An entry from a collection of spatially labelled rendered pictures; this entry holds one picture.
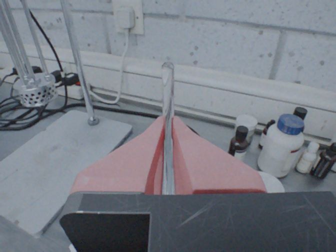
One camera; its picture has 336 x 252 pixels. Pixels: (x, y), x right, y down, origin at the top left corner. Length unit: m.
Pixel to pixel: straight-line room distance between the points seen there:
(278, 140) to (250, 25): 0.26
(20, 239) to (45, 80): 0.26
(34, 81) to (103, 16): 0.32
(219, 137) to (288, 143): 0.17
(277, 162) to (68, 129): 0.46
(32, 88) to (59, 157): 0.16
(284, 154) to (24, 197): 0.46
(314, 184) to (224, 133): 0.21
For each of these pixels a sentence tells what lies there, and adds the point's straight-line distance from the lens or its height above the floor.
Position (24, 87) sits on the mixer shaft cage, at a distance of 0.41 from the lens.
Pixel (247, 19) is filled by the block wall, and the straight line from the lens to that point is 0.52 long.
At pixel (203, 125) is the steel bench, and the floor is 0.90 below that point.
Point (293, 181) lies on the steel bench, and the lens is 0.48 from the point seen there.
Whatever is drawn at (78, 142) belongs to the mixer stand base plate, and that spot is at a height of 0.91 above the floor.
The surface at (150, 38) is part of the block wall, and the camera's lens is 0.60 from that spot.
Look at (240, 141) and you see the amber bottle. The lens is 0.42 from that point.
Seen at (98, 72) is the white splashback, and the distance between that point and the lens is 0.68.
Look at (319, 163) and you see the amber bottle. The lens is 0.49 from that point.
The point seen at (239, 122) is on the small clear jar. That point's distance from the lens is 0.49.
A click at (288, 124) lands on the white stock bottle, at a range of 0.40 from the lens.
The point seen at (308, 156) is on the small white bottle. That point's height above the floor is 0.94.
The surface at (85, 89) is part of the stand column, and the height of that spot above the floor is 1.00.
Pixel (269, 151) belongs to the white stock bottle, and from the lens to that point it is 0.43.
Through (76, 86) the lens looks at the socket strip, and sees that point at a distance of 0.70.
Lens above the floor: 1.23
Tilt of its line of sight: 37 degrees down
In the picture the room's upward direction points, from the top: straight up
